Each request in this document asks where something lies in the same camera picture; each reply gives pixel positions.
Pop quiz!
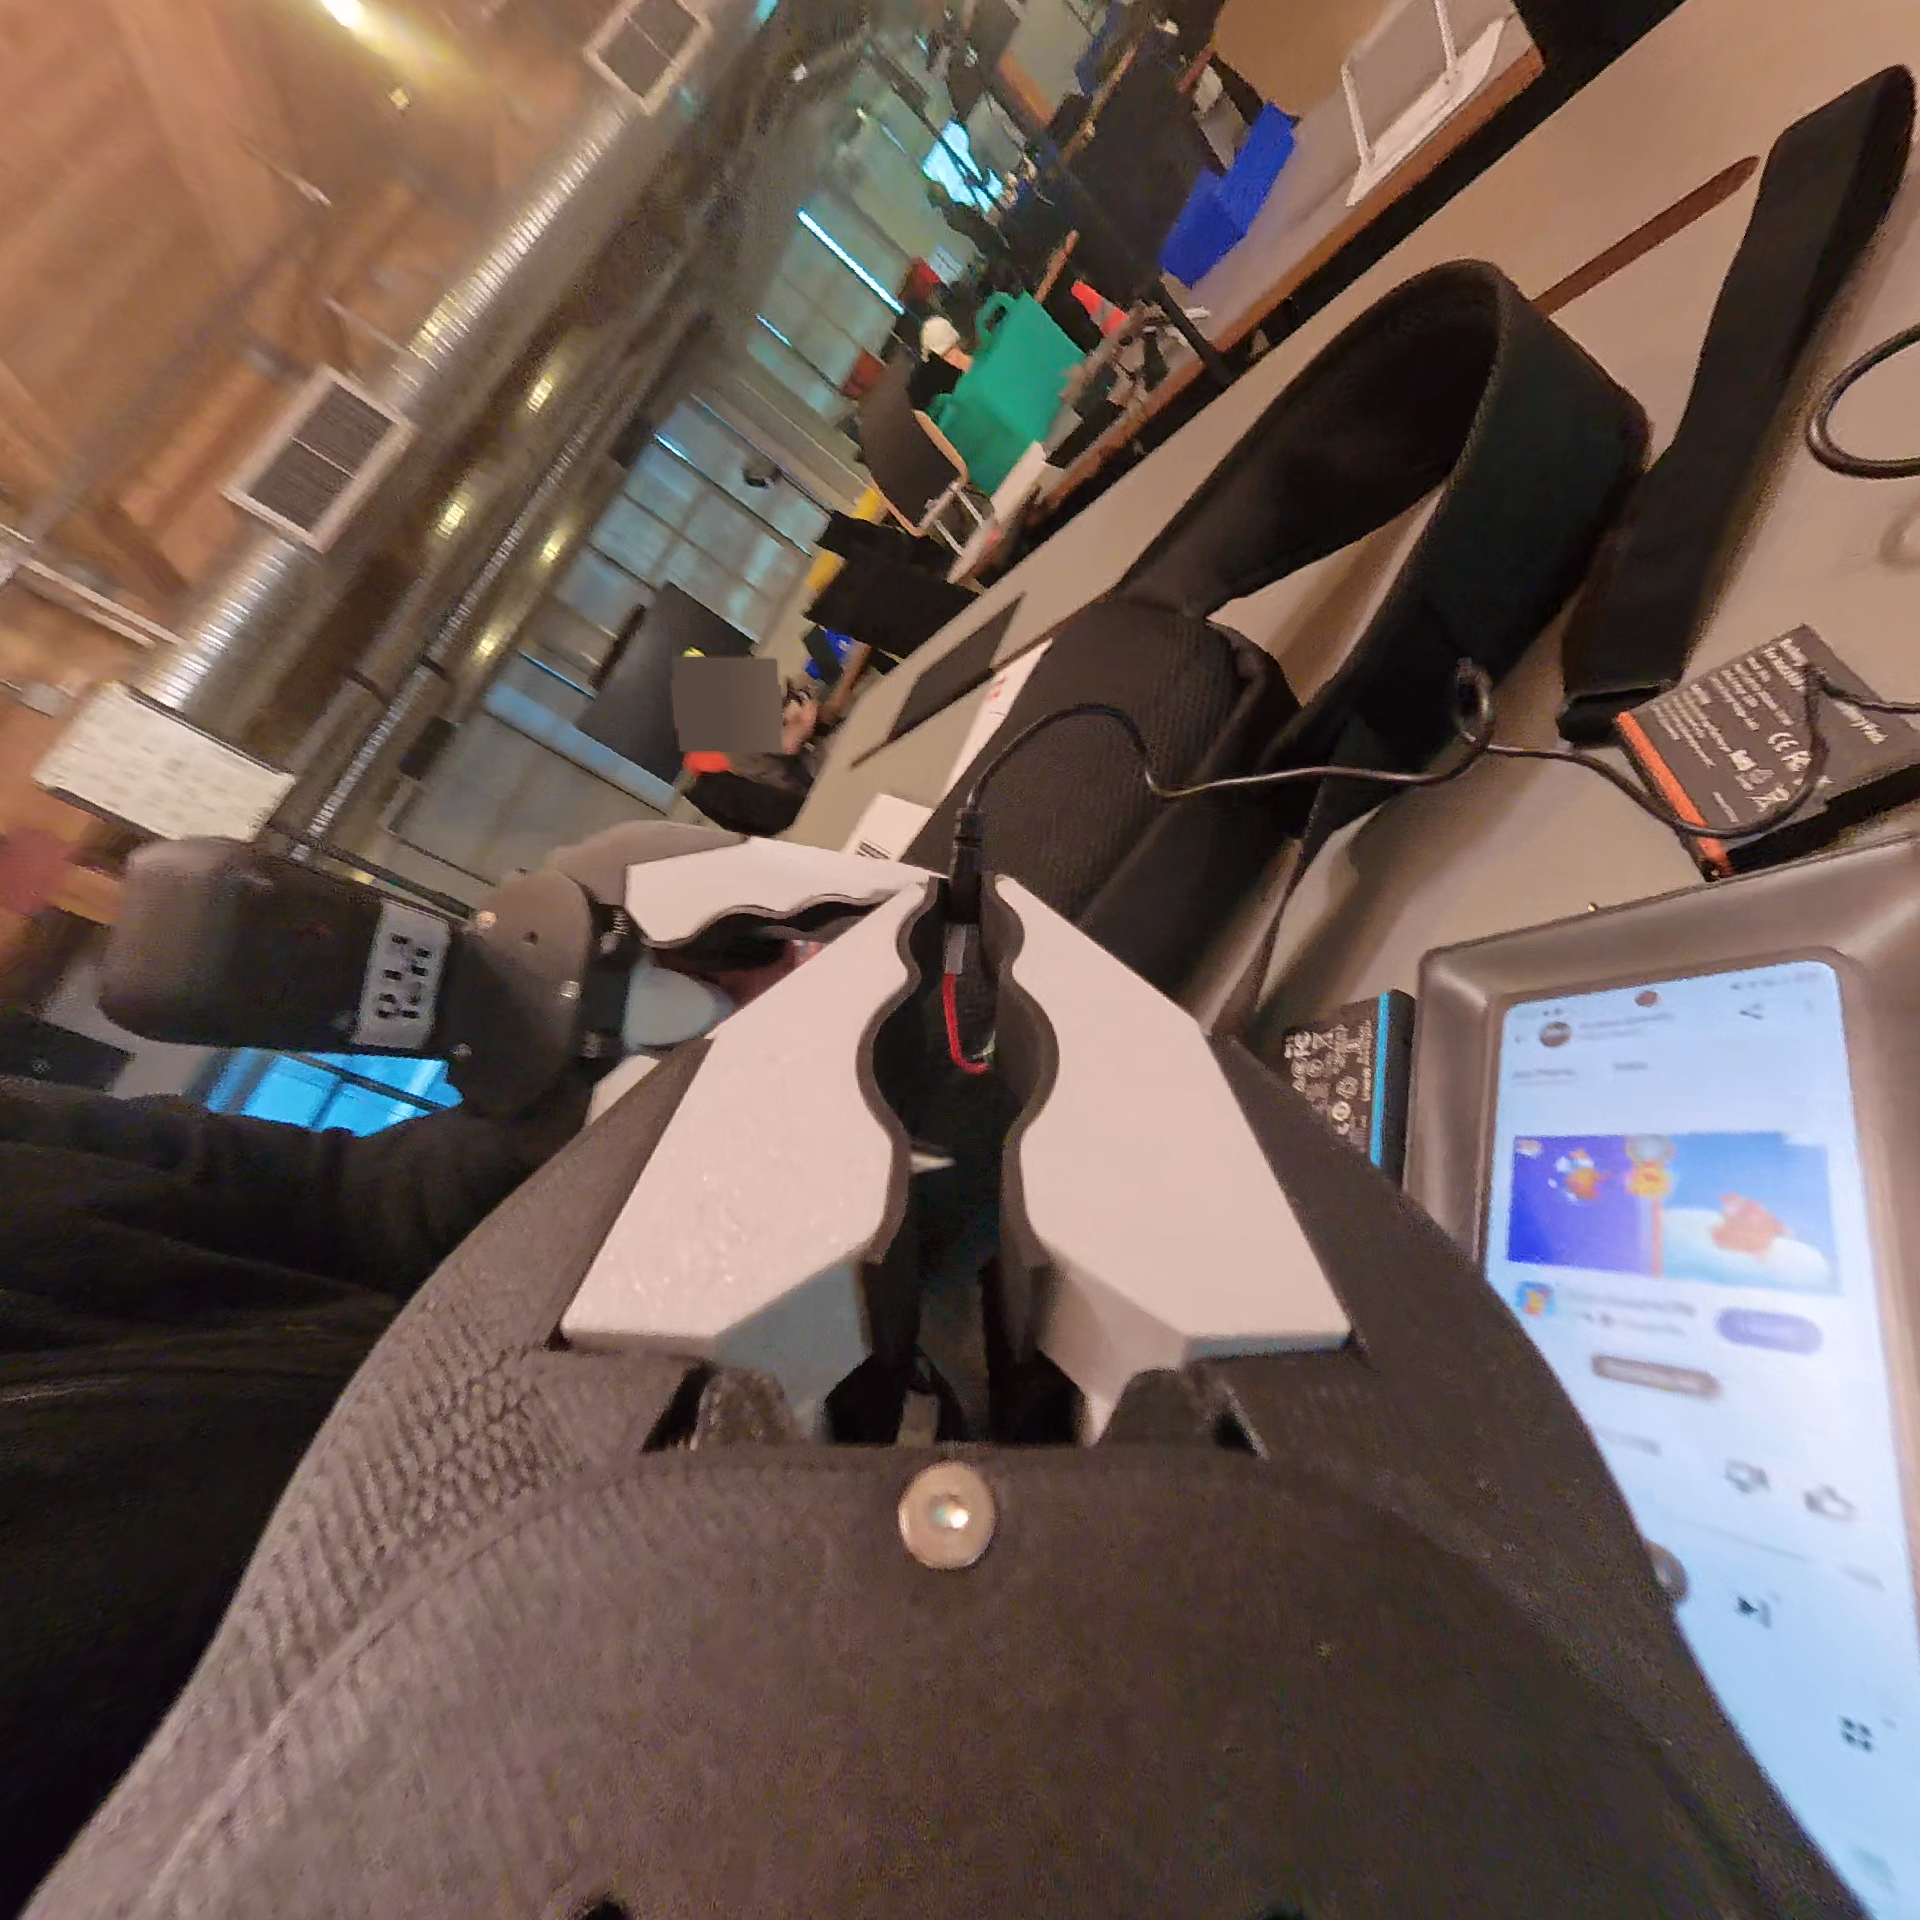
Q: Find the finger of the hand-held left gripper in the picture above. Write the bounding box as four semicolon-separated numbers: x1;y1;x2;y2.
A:
615;953;753;1057
621;836;945;951

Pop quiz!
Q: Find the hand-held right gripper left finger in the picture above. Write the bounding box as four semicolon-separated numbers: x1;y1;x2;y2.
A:
557;881;936;1430

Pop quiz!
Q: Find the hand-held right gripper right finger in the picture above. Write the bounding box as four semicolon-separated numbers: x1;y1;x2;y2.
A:
989;873;1353;1430

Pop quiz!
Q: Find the black charging cable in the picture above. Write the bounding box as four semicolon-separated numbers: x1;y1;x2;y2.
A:
948;661;1920;963

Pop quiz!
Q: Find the red wire white connector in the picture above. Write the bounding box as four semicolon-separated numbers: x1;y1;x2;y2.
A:
932;919;1003;1081

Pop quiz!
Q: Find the person's left forearm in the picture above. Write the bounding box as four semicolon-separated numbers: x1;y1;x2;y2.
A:
0;1049;602;1308

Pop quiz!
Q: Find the black battery with blue edge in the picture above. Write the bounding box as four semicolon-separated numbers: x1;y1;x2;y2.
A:
1283;989;1419;1190

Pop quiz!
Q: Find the black backpack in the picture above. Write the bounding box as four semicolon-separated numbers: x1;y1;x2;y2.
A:
1036;263;1653;1038

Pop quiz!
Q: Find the black wooden chair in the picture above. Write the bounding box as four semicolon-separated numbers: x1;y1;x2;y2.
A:
861;374;994;560

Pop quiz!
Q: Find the white air vent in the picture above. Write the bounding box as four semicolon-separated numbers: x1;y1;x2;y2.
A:
224;367;415;549
586;0;713;108

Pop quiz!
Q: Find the smartphone in grey case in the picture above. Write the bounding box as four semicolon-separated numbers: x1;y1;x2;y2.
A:
1410;839;1920;1920

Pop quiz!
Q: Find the green fabric bag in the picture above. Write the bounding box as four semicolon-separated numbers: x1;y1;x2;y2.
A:
938;293;1089;489

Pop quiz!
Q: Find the blue plastic bin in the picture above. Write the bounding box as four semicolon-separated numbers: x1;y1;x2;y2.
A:
1162;104;1299;287

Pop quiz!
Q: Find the white document stand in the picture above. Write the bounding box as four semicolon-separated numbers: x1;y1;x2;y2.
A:
1339;0;1537;203

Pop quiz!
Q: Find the white wall sign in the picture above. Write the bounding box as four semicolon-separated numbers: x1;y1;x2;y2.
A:
32;680;296;841

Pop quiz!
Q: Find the silver air duct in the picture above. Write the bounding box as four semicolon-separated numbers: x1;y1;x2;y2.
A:
136;0;753;723

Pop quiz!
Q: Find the black orange camera battery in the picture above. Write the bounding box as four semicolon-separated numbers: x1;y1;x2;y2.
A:
1616;625;1920;880

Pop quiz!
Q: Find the black strap with buckle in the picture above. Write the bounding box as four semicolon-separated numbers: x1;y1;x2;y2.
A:
1556;65;1920;745

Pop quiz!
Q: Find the short black cable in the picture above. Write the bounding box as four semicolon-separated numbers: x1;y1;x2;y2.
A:
1804;323;1920;484

